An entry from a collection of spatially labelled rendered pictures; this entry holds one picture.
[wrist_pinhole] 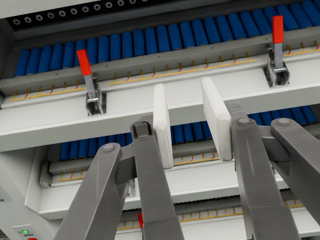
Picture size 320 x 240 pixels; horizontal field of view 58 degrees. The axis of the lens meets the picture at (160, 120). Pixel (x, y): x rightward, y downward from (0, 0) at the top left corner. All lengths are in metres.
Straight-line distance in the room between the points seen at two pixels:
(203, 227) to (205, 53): 0.44
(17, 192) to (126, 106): 0.27
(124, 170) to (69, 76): 0.34
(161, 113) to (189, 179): 0.41
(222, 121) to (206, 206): 0.58
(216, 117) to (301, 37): 0.34
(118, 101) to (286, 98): 0.25
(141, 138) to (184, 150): 0.42
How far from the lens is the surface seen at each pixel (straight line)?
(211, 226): 0.74
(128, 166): 0.15
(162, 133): 0.16
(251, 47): 0.47
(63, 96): 0.48
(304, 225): 0.77
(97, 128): 0.45
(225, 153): 0.17
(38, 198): 0.63
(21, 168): 0.59
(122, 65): 0.46
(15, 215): 0.65
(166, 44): 0.48
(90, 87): 0.43
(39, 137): 0.49
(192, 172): 0.58
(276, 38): 0.43
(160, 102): 0.19
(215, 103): 0.17
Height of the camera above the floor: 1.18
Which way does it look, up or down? 38 degrees down
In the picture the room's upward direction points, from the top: 12 degrees counter-clockwise
